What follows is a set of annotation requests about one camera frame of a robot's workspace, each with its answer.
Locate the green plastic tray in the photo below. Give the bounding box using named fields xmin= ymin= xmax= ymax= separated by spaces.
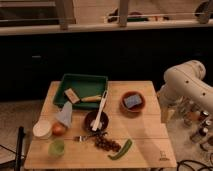
xmin=53 ymin=73 xmax=108 ymax=107

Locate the metal fork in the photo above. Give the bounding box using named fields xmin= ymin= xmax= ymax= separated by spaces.
xmin=73 ymin=131 xmax=108 ymax=143

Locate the wooden handled brush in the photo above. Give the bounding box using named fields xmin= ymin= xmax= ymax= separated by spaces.
xmin=81 ymin=95 xmax=101 ymax=102

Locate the dark grape bunch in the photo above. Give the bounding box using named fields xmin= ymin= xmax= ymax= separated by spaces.
xmin=95 ymin=135 xmax=121 ymax=152

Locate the blue grey sponge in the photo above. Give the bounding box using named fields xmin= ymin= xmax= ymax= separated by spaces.
xmin=124 ymin=94 xmax=142 ymax=108

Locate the black floor cable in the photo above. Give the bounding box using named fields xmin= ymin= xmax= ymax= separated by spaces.
xmin=175 ymin=159 xmax=213 ymax=171

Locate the dark brown bowl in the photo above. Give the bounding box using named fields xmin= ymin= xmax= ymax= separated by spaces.
xmin=82 ymin=110 xmax=110 ymax=134

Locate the green plastic cup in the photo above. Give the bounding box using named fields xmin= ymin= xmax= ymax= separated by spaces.
xmin=48 ymin=139 xmax=65 ymax=157

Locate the black chair frame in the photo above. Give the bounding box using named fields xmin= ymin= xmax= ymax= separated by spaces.
xmin=0 ymin=126 xmax=25 ymax=171

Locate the orange onion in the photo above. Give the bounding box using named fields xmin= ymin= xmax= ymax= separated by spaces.
xmin=52 ymin=122 xmax=66 ymax=136

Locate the grey folded cloth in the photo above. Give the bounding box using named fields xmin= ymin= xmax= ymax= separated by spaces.
xmin=55 ymin=101 xmax=72 ymax=128

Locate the brown clay bowl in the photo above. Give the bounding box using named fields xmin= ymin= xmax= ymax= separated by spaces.
xmin=120 ymin=91 xmax=145 ymax=113

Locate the white paper cup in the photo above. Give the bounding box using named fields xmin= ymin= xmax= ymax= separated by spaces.
xmin=33 ymin=120 xmax=52 ymax=139

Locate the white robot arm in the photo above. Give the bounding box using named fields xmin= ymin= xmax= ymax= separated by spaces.
xmin=157 ymin=60 xmax=213 ymax=123

